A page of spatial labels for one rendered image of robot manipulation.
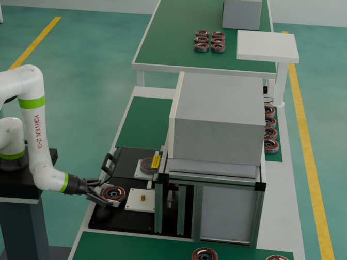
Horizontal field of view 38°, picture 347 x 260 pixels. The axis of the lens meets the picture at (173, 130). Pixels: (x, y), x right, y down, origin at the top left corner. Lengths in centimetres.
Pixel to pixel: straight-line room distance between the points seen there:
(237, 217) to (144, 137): 97
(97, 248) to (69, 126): 237
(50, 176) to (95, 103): 261
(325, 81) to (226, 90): 334
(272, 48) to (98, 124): 201
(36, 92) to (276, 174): 131
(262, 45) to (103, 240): 150
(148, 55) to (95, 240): 200
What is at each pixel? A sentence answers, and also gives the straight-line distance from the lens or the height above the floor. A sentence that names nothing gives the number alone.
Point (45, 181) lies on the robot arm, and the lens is 231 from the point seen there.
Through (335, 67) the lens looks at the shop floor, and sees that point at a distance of 594.
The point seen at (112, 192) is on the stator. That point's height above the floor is 80.
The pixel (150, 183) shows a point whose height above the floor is 88.
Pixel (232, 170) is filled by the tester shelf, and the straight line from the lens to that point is 214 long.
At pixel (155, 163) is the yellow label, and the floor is 107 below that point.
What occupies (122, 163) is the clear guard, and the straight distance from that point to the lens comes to 224.
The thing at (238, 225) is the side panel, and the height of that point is 86.
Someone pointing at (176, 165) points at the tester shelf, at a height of 111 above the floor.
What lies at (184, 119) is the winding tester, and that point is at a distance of 207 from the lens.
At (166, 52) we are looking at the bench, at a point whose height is 75.
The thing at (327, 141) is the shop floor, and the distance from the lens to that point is 457.
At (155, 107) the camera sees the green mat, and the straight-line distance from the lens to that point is 329.
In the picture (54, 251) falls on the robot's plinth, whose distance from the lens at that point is 337.
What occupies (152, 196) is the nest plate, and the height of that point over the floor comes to 78.
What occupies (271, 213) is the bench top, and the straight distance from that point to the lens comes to 253.
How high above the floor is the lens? 238
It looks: 32 degrees down
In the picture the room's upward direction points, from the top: 2 degrees clockwise
